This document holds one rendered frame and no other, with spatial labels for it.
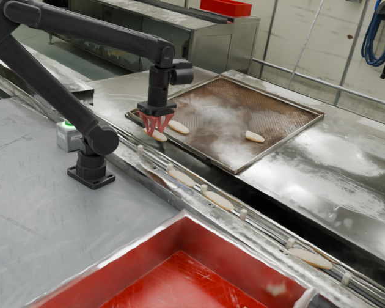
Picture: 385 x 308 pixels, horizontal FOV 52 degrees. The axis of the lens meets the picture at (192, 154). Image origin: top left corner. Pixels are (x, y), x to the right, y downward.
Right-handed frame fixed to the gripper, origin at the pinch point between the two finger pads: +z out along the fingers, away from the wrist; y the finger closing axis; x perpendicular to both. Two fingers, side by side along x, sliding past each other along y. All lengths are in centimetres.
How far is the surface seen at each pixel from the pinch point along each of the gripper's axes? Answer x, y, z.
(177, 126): 5.3, 14.2, 3.5
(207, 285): -46, -22, 11
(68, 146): 20.7, -17.5, 9.4
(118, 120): 35.3, 11.5, 12.1
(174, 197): -20.6, -9.6, 8.5
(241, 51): 202, 298, 51
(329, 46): 130, 366, 33
